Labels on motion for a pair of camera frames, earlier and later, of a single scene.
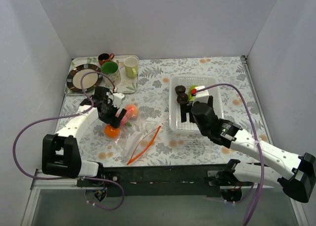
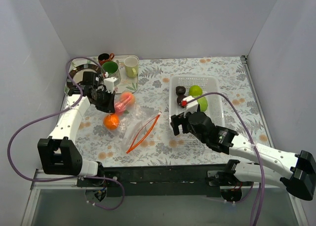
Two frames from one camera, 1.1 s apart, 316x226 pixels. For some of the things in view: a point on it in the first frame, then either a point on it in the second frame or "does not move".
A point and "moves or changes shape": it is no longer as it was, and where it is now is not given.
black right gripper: (188, 107) to (178, 124)
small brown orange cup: (103, 57) does not move
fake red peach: (132, 111) to (126, 94)
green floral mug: (111, 69) does not move
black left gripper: (113, 115) to (108, 101)
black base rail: (157, 180) does not move
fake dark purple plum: (180, 89) does not move
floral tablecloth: (142, 138) does not move
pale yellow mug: (131, 66) does not move
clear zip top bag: (135, 134) moves or changes shape
